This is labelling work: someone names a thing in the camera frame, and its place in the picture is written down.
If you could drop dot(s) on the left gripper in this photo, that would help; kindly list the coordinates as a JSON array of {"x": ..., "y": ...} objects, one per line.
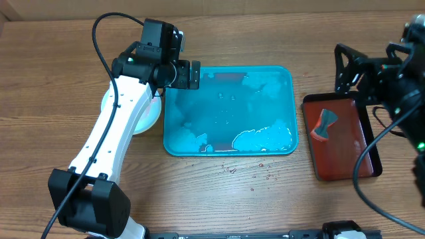
[{"x": 180, "y": 68}]

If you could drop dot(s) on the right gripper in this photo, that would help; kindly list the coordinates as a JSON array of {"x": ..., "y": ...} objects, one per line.
[{"x": 366, "y": 84}]

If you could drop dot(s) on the red black sponge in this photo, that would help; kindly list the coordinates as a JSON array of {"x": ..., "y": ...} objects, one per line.
[{"x": 326, "y": 119}]

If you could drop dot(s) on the light blue plate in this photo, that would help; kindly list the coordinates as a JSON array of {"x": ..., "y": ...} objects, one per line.
[{"x": 151, "y": 113}]

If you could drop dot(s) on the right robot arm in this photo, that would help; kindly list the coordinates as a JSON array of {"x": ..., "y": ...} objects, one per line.
[{"x": 409, "y": 117}]

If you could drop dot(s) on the dark red black tray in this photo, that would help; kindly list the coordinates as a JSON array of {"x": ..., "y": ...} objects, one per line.
[{"x": 335, "y": 159}]

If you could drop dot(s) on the teal plastic tray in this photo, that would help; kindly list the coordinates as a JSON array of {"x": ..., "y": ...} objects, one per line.
[{"x": 237, "y": 111}]

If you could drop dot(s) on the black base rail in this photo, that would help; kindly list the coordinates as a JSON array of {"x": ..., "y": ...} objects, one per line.
[{"x": 292, "y": 234}]

